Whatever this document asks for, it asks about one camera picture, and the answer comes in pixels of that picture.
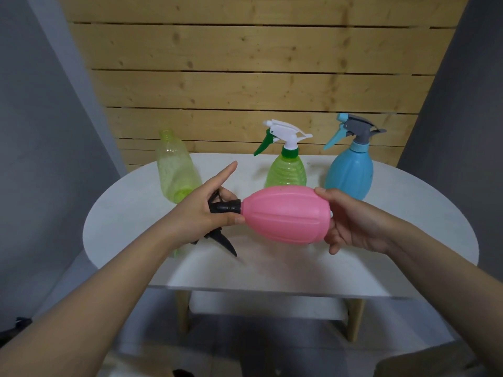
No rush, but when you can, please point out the person's left hand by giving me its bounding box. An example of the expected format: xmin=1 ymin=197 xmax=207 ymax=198
xmin=159 ymin=160 xmax=246 ymax=252

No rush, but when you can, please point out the person's right hand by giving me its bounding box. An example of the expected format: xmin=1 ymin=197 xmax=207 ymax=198
xmin=314 ymin=187 xmax=413 ymax=256

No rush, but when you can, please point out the black spray head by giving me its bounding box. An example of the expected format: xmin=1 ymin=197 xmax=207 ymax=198
xmin=190 ymin=188 xmax=243 ymax=258

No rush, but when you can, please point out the pale yellow-green clear bottle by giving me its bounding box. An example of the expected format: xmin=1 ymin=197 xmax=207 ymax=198
xmin=156 ymin=128 xmax=203 ymax=205

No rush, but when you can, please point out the blue plastic bottle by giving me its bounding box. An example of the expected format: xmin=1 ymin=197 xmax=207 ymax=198
xmin=324 ymin=149 xmax=374 ymax=201

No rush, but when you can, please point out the pink plastic bottle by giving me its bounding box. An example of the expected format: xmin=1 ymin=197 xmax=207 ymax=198
xmin=240 ymin=185 xmax=333 ymax=245

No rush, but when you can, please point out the green ribbed plastic bottle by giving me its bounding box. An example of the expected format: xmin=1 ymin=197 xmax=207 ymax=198
xmin=264 ymin=154 xmax=308 ymax=189

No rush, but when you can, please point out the grey blue spray head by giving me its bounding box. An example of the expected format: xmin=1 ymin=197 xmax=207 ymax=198
xmin=323 ymin=113 xmax=387 ymax=153

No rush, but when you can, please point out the white green spray head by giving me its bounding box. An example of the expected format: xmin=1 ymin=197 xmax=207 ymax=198
xmin=253 ymin=119 xmax=313 ymax=158

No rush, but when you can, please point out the person's right forearm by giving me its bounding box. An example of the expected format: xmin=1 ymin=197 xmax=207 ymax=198
xmin=387 ymin=223 xmax=503 ymax=373

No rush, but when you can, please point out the person's left forearm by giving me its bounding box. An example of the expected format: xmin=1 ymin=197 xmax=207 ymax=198
xmin=0 ymin=227 xmax=185 ymax=377

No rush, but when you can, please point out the person's right leg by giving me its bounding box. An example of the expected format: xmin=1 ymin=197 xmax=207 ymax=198
xmin=373 ymin=341 xmax=484 ymax=377

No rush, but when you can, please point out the wooden table leg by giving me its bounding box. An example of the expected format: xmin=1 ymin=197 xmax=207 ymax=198
xmin=345 ymin=298 xmax=366 ymax=343
xmin=174 ymin=290 xmax=191 ymax=335

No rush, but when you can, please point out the wooden slat panel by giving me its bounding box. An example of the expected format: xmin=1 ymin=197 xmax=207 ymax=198
xmin=57 ymin=0 xmax=471 ymax=173

